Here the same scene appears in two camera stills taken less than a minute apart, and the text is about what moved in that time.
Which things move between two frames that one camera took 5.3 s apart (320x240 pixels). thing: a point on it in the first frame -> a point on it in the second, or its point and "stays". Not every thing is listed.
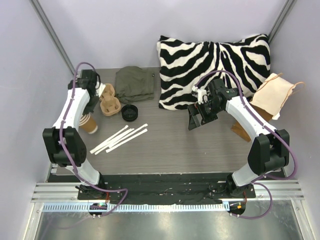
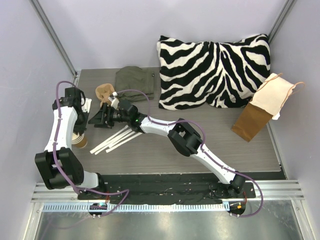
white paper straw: (144, 125) stays
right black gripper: (203, 115) -> (107, 115)
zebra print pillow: (184, 65) stays
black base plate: (164, 188) stays
